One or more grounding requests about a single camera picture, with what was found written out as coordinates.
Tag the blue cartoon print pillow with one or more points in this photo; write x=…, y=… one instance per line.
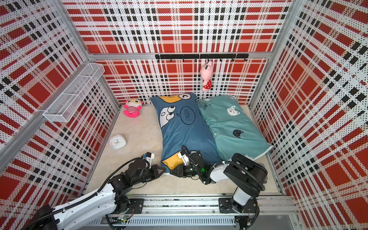
x=182, y=124

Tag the white wire mesh basket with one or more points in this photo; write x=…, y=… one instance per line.
x=66, y=105

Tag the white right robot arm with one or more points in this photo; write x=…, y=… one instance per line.
x=248, y=176

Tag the teal cat print pillow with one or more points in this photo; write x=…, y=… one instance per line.
x=233, y=131

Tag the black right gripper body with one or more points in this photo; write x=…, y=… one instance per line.
x=189, y=171

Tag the pink hanging plush doll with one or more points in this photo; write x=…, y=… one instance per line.
x=206, y=73

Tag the white square alarm clock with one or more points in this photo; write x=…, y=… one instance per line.
x=117, y=142

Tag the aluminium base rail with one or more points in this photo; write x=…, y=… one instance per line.
x=270, y=211

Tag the pink striped plush toy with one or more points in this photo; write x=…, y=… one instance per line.
x=132, y=108

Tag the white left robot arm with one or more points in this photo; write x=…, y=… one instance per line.
x=110, y=197

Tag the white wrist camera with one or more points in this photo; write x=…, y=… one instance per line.
x=184, y=158
x=149, y=157

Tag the black wall hook rail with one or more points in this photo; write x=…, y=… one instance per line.
x=201, y=56

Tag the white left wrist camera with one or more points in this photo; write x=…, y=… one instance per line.
x=149, y=157

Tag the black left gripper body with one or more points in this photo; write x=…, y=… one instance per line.
x=148, y=175

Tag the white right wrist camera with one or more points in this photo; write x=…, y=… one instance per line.
x=184, y=158

